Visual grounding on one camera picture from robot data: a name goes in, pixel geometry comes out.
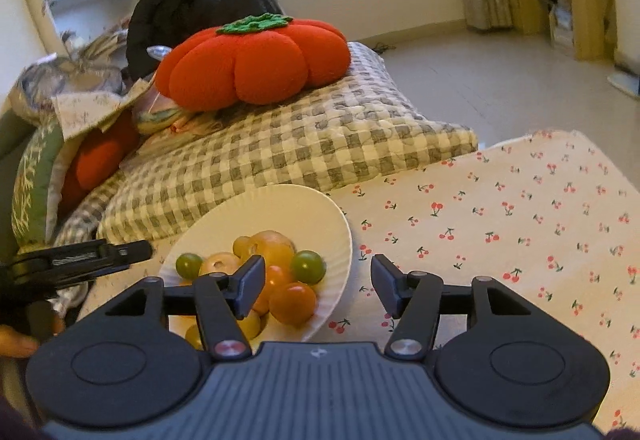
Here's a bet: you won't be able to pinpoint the cherry print tablecloth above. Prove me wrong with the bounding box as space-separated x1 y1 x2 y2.
77 129 640 436

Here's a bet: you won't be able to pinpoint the grey checked seat cushion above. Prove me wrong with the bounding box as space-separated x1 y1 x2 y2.
97 42 478 246
50 165 131 251

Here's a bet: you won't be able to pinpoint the stack of folded cloths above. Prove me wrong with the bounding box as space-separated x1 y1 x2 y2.
132 85 226 136

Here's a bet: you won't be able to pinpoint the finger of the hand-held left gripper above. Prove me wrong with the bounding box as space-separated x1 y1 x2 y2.
14 240 153 289

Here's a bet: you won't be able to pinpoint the white ribbed plate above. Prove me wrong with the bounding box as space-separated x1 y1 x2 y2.
159 184 353 351

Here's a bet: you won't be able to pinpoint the person's left hand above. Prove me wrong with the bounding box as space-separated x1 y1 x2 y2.
0 324 40 358

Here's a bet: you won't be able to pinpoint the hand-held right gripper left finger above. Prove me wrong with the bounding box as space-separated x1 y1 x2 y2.
75 255 267 363

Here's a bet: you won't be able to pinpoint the orange pumpkin cushion green stem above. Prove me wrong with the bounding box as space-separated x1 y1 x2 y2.
154 13 349 112

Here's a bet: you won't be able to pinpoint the green citrus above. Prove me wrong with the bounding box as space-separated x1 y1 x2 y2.
175 253 204 279
291 250 327 284

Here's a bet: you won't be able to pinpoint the patterned clear bag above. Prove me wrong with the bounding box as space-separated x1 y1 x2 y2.
10 27 131 121

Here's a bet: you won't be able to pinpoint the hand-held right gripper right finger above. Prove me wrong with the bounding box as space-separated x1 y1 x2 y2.
370 254 561 363

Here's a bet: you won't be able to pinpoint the black panel with white base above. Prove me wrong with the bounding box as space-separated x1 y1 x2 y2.
607 65 640 97

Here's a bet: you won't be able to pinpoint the green leaf-print pillow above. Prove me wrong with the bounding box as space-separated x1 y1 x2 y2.
11 120 66 253

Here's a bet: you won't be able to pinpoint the orange tomatoes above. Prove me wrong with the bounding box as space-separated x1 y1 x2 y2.
250 230 296 271

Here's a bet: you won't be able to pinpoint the floral print cloth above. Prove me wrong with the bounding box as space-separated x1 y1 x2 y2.
50 80 161 141

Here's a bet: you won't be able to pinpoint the plain orange plush cushion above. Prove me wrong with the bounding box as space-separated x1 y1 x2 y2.
60 117 141 203

